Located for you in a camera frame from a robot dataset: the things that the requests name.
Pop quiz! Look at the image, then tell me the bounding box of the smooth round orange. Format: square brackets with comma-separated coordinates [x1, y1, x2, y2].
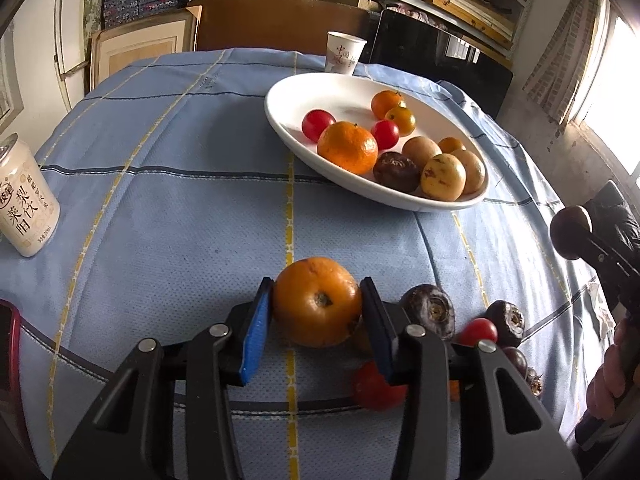
[272, 257, 363, 348]

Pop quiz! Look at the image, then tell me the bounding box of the white beverage can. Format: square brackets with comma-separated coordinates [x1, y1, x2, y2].
[0, 132, 61, 258]

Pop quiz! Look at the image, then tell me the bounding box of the white door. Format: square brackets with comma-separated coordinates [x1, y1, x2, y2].
[52, 0, 96, 111]

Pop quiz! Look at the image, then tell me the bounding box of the beige framed panel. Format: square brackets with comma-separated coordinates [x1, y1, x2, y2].
[90, 5, 203, 93]

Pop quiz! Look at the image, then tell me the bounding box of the red cherry tomato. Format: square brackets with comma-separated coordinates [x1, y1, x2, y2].
[370, 120, 401, 151]
[457, 317, 499, 347]
[301, 109, 337, 142]
[352, 361, 408, 411]

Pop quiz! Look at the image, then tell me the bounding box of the printed paper cup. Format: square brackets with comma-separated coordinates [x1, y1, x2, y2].
[324, 31, 368, 76]

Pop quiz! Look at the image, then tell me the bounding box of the dark purple round fruit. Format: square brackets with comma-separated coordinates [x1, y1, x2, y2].
[501, 346, 529, 378]

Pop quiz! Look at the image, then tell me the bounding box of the dark passion fruit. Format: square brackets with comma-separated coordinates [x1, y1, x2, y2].
[549, 206, 596, 261]

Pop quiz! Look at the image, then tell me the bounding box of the brown cardboard sheet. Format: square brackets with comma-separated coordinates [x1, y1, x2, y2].
[185, 0, 381, 63]

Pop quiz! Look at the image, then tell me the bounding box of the spotted tan round fruit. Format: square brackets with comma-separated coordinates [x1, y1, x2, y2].
[420, 153, 467, 202]

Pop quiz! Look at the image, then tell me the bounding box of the small mandarin orange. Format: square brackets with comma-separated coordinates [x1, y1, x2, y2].
[371, 90, 406, 120]

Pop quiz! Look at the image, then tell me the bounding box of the patterned curtain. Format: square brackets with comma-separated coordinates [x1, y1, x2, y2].
[522, 0, 611, 126]

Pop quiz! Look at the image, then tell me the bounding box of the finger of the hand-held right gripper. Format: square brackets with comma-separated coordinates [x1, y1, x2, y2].
[582, 232, 640, 311]

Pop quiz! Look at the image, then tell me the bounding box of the person's right hand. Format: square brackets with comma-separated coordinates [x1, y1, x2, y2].
[585, 317, 640, 420]

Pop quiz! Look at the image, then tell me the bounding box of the black puffy jacket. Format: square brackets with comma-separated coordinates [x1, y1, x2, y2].
[582, 180, 640, 266]

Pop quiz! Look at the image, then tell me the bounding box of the large mandarin orange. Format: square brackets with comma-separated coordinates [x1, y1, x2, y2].
[317, 121, 379, 176]

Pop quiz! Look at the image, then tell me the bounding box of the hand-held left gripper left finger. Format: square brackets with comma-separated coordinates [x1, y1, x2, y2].
[50, 276, 275, 480]

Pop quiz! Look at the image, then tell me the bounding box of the white plate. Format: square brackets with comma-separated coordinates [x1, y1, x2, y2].
[264, 72, 490, 212]

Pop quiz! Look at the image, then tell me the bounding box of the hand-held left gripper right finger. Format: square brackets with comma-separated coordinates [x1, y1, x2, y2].
[359, 276, 583, 480]

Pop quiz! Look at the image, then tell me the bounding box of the bright window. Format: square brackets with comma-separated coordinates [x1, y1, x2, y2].
[570, 0, 640, 186]

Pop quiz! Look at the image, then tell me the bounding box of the black panel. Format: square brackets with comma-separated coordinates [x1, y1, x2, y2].
[367, 8, 515, 121]

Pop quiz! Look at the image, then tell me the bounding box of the red-edged black object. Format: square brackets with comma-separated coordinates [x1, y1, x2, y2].
[0, 298, 26, 456]

